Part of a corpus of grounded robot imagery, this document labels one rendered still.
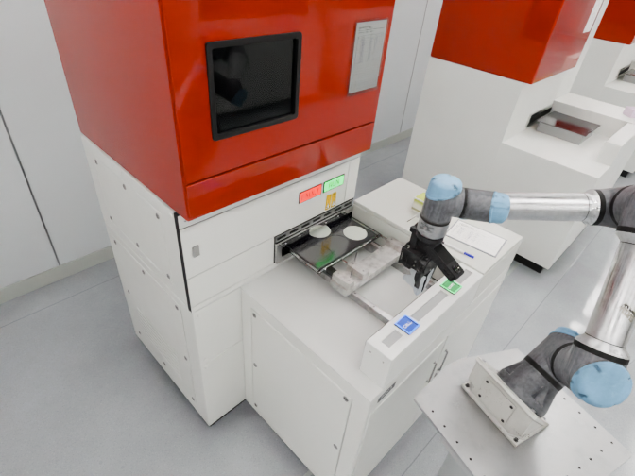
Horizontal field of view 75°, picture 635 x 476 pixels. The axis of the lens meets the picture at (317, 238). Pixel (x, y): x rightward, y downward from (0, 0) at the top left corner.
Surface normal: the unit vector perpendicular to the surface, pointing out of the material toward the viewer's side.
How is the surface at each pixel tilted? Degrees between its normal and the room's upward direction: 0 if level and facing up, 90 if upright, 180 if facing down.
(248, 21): 90
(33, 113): 90
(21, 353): 0
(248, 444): 0
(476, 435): 0
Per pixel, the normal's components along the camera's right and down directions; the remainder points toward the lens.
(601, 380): -0.12, 0.21
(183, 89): 0.70, 0.47
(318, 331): 0.08, -0.80
